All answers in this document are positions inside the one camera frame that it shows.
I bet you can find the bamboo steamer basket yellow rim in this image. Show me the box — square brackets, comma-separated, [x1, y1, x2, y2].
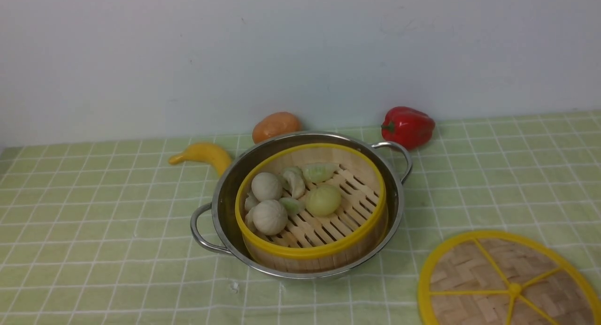
[235, 143, 390, 273]

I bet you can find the bamboo steamer lid yellow rim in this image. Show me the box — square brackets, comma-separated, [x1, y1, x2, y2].
[417, 230, 601, 325]

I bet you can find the stainless steel pot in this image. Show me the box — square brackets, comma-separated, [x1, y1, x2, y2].
[190, 131, 414, 280]

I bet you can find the pale green dumpling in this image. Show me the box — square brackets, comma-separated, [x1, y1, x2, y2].
[301, 162, 339, 184]

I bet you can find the beige dumpling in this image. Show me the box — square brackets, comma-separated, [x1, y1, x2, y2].
[283, 168, 306, 199]

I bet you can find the orange tangerine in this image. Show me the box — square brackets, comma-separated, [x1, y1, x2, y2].
[252, 111, 302, 144]

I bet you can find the white round bun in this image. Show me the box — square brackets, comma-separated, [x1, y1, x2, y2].
[252, 200, 288, 236]
[251, 172, 283, 201]

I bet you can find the small green dumpling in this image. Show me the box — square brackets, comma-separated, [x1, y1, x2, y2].
[279, 197, 305, 216]

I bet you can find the yellow banana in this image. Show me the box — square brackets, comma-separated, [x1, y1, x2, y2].
[168, 142, 233, 176]

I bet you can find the red bell pepper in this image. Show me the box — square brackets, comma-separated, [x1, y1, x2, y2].
[381, 107, 436, 150]

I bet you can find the green checkered tablecloth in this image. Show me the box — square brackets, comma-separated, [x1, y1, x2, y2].
[0, 111, 601, 325]

